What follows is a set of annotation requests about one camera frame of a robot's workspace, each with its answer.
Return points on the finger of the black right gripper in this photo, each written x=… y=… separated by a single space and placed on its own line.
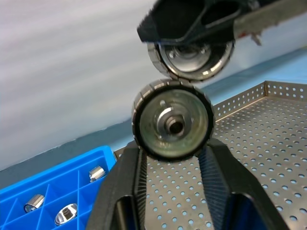
x=168 y=21

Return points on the silver metal roller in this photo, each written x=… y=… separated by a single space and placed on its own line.
x=97 y=173
x=34 y=203
x=192 y=62
x=66 y=214
x=153 y=124

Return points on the blue compartment tray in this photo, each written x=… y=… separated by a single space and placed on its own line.
x=72 y=163

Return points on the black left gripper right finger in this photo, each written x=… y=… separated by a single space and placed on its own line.
x=239 y=182

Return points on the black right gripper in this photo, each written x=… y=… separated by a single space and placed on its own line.
x=275 y=14

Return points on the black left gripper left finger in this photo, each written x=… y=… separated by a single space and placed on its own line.
x=112 y=182

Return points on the perforated steel tray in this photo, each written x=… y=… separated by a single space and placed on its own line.
x=263 y=143

